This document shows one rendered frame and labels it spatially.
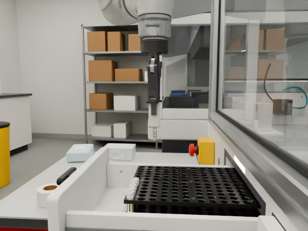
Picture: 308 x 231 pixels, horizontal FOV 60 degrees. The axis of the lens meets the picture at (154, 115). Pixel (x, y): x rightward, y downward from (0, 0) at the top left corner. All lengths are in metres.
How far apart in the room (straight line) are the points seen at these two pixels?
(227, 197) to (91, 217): 0.22
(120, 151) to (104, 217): 0.72
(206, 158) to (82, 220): 0.48
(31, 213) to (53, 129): 4.73
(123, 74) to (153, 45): 3.72
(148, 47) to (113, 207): 0.40
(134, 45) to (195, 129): 3.20
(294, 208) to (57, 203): 0.30
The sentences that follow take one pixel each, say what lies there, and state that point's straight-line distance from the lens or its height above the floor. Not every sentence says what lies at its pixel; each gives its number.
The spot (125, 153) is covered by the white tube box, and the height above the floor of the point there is 0.79.
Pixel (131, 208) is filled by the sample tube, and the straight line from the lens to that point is 0.45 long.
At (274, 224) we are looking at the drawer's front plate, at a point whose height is 0.93.
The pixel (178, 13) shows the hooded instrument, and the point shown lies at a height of 1.40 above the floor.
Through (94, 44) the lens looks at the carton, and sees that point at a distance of 4.56.
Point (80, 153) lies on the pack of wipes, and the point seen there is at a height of 0.80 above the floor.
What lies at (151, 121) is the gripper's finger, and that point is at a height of 0.98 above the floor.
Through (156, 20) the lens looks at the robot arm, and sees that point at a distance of 0.71.
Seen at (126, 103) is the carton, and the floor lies 0.74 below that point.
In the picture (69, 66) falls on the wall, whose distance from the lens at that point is 5.22.
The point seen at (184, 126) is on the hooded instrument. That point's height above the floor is 0.87.
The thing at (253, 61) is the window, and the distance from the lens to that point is 0.51.
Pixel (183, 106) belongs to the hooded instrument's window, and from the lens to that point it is 1.31.
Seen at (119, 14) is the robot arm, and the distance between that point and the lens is 0.83.
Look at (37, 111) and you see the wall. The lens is 5.58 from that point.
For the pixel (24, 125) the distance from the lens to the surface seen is 4.60.
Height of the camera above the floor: 1.09
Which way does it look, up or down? 7 degrees down
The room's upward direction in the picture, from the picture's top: straight up
